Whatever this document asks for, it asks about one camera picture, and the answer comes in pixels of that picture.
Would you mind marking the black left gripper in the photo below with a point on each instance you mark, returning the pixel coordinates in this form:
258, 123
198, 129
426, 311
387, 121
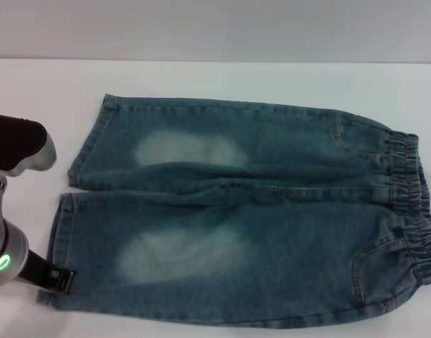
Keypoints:
37, 271

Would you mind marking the blue denim shorts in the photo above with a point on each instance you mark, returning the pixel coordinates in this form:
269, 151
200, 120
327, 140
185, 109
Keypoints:
236, 229

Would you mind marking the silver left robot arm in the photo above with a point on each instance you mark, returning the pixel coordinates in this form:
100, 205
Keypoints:
7, 243

